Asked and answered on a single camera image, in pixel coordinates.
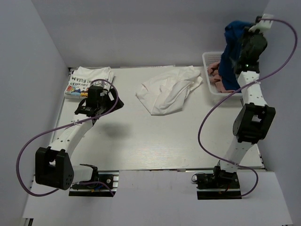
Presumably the navy blue t-shirt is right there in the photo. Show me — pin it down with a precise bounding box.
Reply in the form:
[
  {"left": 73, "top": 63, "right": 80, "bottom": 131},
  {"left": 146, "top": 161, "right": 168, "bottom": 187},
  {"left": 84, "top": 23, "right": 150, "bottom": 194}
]
[{"left": 219, "top": 21, "right": 253, "bottom": 91}]

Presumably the pink t-shirt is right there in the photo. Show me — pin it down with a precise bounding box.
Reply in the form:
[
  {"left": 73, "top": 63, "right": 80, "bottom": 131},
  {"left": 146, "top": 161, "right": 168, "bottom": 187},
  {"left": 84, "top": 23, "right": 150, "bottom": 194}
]
[{"left": 207, "top": 61, "right": 234, "bottom": 93}]

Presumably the white Coca-Cola t-shirt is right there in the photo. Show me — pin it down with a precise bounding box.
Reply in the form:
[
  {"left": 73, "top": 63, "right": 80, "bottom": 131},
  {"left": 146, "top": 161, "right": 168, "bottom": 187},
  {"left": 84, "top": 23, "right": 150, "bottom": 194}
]
[{"left": 136, "top": 66, "right": 203, "bottom": 115}]

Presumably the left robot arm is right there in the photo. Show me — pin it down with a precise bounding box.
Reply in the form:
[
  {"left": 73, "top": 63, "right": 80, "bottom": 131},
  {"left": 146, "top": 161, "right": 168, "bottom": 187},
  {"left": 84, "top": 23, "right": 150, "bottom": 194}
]
[{"left": 35, "top": 86, "right": 124, "bottom": 190}]

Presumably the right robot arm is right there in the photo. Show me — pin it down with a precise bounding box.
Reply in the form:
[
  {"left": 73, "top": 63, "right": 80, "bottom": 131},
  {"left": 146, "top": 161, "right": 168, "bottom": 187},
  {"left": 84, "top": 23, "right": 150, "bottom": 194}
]
[{"left": 212, "top": 27, "right": 276, "bottom": 188}]

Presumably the folded white printed t-shirt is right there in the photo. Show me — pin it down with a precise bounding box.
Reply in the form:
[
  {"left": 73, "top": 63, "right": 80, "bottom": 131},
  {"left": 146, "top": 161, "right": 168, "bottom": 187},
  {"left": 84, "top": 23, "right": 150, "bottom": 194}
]
[{"left": 64, "top": 67, "right": 115, "bottom": 99}]

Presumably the white perforated plastic basket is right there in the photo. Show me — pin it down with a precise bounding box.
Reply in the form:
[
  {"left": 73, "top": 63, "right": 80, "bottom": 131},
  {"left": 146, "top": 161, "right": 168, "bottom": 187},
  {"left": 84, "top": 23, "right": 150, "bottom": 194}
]
[{"left": 202, "top": 51, "right": 229, "bottom": 104}]

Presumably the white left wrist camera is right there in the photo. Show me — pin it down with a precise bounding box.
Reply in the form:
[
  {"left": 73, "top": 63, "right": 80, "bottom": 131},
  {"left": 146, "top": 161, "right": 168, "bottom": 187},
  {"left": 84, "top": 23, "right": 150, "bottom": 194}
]
[{"left": 97, "top": 81, "right": 111, "bottom": 96}]

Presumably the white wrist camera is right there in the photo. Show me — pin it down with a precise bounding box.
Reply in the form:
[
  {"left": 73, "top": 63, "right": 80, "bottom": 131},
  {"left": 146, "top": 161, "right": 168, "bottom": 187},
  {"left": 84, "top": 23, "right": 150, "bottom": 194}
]
[
  {"left": 249, "top": 14, "right": 274, "bottom": 32},
  {"left": 97, "top": 81, "right": 111, "bottom": 96}
]

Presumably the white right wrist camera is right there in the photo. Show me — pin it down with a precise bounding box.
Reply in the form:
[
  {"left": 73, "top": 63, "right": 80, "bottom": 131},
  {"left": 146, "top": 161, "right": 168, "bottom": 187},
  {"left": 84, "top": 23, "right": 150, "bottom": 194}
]
[{"left": 249, "top": 14, "right": 274, "bottom": 32}]

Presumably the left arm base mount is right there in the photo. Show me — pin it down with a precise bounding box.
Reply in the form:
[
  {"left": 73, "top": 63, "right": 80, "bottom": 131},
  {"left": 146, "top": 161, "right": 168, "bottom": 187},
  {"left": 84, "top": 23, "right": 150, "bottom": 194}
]
[{"left": 69, "top": 171, "right": 119, "bottom": 197}]

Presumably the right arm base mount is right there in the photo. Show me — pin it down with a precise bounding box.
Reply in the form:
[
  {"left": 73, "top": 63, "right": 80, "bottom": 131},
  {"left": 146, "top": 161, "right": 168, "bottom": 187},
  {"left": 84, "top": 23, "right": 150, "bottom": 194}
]
[{"left": 191, "top": 173, "right": 242, "bottom": 200}]

